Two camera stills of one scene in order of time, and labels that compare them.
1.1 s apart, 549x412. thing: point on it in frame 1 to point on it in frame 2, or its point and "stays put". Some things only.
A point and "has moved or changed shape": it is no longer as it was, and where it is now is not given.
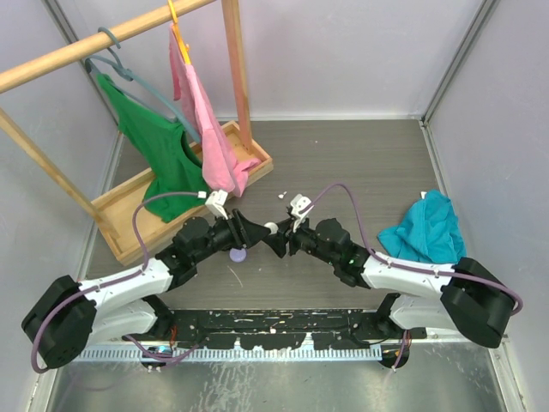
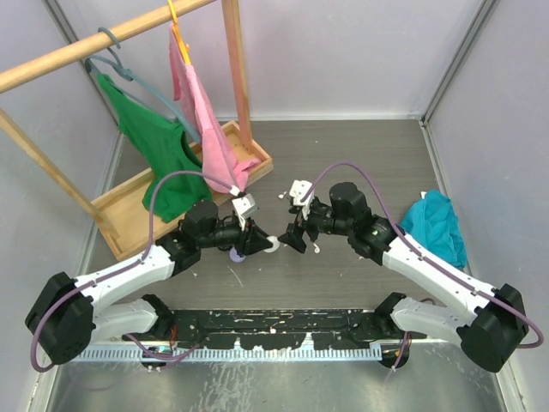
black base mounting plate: [330, 330] stays put
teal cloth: [429, 231] stays put
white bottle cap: [274, 227] has moved or changed shape
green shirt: [156, 143] stays put
